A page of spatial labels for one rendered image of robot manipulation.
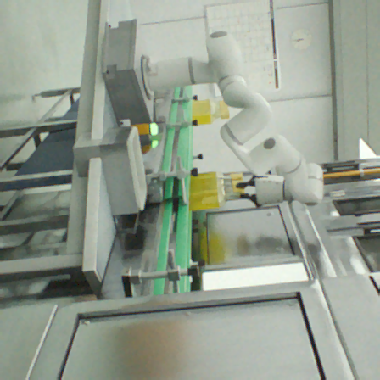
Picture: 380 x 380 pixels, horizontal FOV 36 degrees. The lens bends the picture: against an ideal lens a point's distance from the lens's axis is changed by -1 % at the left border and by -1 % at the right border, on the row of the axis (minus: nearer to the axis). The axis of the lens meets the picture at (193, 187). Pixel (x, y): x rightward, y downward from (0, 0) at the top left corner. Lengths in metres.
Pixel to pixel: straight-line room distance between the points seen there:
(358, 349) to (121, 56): 1.28
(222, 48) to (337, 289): 1.00
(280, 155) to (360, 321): 0.86
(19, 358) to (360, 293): 0.59
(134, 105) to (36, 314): 1.01
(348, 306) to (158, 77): 1.19
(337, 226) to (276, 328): 1.19
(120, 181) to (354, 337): 0.95
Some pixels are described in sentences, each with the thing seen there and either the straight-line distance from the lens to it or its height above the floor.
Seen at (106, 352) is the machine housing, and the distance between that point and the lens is 1.01.
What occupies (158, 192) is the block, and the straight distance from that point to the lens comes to 1.92.
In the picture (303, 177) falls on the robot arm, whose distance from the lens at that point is 1.88.
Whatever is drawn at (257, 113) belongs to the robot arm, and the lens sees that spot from 1.74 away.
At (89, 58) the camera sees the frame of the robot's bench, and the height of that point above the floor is 0.68.
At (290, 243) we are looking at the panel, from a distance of 2.00.
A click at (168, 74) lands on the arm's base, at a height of 0.94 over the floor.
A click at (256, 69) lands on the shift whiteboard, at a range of 7.91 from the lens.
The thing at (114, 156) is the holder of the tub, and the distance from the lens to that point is 1.69.
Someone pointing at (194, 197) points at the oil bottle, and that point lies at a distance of 2.03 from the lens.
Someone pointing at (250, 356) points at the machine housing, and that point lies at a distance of 0.95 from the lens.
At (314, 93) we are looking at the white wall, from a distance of 8.10.
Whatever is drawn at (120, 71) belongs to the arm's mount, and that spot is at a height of 0.80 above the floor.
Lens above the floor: 1.08
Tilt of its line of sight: 3 degrees down
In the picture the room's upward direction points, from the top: 84 degrees clockwise
